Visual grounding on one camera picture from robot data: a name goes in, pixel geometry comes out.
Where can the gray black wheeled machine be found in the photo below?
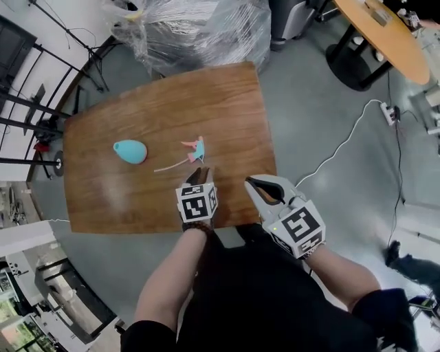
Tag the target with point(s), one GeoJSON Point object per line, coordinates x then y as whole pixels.
{"type": "Point", "coordinates": [292, 20]}

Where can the person's left forearm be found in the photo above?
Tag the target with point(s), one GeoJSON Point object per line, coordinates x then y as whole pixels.
{"type": "Point", "coordinates": [172, 275]}

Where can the round orange wooden table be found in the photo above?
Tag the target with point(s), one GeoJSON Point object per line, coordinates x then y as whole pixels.
{"type": "Point", "coordinates": [388, 38]}

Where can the black weight plate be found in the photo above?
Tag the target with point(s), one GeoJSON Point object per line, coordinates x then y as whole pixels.
{"type": "Point", "coordinates": [59, 154]}

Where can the black monitor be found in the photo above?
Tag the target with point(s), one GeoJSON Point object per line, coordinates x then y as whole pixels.
{"type": "Point", "coordinates": [13, 48]}

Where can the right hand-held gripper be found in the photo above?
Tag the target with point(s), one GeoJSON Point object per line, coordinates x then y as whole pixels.
{"type": "Point", "coordinates": [299, 227]}

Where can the black round table base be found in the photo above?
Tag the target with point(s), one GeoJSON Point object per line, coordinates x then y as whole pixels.
{"type": "Point", "coordinates": [347, 65]}

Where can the tripod light stand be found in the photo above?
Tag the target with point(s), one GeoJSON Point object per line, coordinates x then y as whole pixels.
{"type": "Point", "coordinates": [90, 51]}

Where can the small cardboard box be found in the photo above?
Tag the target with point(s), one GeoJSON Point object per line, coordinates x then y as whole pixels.
{"type": "Point", "coordinates": [378, 15]}

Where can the white power strip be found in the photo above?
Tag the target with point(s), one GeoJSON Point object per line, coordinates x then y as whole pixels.
{"type": "Point", "coordinates": [387, 113]}

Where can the black metal monitor stand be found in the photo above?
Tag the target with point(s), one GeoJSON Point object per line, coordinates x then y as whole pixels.
{"type": "Point", "coordinates": [38, 96]}

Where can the person's black shirt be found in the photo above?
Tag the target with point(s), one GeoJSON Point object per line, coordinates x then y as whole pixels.
{"type": "Point", "coordinates": [258, 292]}

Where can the brown wooden table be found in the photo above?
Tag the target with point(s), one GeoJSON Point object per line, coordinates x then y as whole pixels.
{"type": "Point", "coordinates": [347, 141]}

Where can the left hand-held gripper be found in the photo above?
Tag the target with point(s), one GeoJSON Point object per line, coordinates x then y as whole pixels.
{"type": "Point", "coordinates": [196, 204]}

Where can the person's right forearm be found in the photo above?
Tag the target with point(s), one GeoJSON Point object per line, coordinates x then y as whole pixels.
{"type": "Point", "coordinates": [343, 278]}

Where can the light blue plastic bottle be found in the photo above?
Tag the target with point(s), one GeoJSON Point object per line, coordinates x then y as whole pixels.
{"type": "Point", "coordinates": [132, 151]}

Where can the plastic-wrapped pallet load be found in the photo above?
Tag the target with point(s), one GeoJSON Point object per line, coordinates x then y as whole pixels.
{"type": "Point", "coordinates": [206, 34]}

